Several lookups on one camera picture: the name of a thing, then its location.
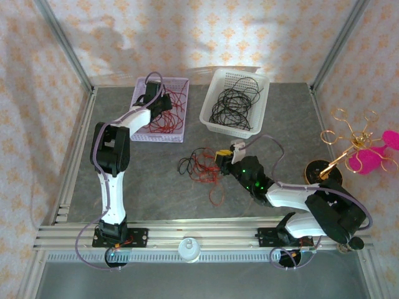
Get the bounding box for tangled black cables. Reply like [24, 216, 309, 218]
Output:
[208, 87, 254, 131]

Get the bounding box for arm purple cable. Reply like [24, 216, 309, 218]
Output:
[75, 71, 165, 272]
[241, 134, 374, 272]

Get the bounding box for purple plastic basket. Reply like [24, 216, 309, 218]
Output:
[129, 77, 190, 144]

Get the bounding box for tangled red cables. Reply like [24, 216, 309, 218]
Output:
[146, 88, 188, 135]

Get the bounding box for white round knob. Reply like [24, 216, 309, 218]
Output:
[177, 237, 201, 265]

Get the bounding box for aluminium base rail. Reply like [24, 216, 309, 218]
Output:
[33, 217, 375, 252]

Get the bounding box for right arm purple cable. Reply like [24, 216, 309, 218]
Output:
[241, 134, 374, 272]

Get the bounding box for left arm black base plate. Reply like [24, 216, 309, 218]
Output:
[92, 228, 150, 249]

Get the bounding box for aluminium frame post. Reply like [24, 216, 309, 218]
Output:
[32, 0, 95, 94]
[310, 0, 370, 94]

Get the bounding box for small dark bottle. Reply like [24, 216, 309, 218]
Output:
[338, 236, 365, 252]

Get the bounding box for gold wire stand black base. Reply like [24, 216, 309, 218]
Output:
[304, 108, 398, 188]

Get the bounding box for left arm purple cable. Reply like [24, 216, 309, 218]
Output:
[75, 71, 165, 272]

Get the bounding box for aluminium side rail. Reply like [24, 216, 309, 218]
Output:
[51, 87, 98, 225]

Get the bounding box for red cable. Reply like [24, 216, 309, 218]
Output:
[189, 151, 226, 207]

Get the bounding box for white plastic basket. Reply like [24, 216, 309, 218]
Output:
[199, 68, 271, 140]

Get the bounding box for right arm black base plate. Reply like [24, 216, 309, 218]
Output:
[257, 227, 314, 249]

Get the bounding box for grey slotted cable duct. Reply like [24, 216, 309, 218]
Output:
[46, 250, 283, 263]

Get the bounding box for pink fuzzy ornament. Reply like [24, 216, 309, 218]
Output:
[348, 130, 399, 176]

